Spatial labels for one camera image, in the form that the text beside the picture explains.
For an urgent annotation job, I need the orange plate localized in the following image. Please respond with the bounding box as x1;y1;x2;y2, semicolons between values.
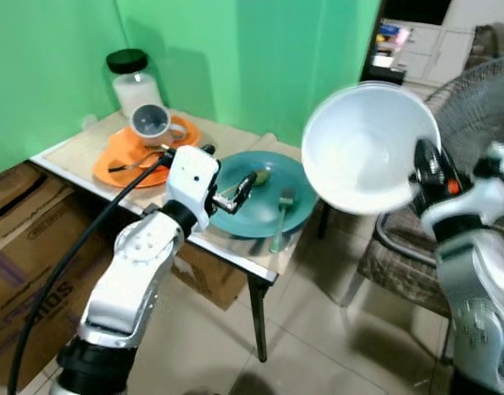
92;114;202;189

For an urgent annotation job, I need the brown armchair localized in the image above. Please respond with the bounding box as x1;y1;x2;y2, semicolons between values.
464;22;504;73

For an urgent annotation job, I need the green backdrop cloth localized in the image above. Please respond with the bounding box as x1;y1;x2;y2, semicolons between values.
0;0;382;178

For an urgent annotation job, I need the white bowl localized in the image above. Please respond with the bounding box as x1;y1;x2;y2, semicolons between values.
302;81;442;217

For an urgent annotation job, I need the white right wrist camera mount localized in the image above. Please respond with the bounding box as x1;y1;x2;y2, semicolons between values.
474;142;504;198

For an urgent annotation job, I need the table with black legs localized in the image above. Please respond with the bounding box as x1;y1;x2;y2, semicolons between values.
29;109;328;364

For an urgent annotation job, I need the small cardboard box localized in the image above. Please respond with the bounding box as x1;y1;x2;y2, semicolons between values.
170;241;252;313

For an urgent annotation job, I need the plaid cushioned chair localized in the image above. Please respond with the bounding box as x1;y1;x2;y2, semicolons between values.
342;202;451;320

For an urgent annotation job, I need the metal spoon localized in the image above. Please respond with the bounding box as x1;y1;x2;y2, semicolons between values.
109;151;164;174

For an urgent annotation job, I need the green spoon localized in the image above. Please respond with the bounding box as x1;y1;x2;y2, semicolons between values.
250;167;273;188

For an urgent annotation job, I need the large cardboard box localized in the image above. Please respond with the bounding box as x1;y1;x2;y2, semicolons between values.
0;160;127;389

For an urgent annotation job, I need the white cabinet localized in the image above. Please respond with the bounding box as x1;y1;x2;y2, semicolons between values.
373;0;504;86

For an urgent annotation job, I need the glass jar with black lid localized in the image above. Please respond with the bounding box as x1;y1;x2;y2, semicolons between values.
105;49;165;121

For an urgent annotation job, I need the teal plate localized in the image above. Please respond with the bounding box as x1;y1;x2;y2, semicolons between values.
208;151;319;240

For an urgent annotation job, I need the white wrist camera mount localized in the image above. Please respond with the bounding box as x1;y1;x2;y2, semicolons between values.
164;145;222;232
474;142;504;198

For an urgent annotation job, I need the grey mug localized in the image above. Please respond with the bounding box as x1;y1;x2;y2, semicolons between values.
129;104;187;148

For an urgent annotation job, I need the grey standing fan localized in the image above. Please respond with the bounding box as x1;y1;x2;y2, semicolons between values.
423;54;504;216

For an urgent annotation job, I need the green fork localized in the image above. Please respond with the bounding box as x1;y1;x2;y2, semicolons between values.
270;188;297;254

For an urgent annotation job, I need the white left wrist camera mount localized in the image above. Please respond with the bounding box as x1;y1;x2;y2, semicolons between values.
164;145;222;232

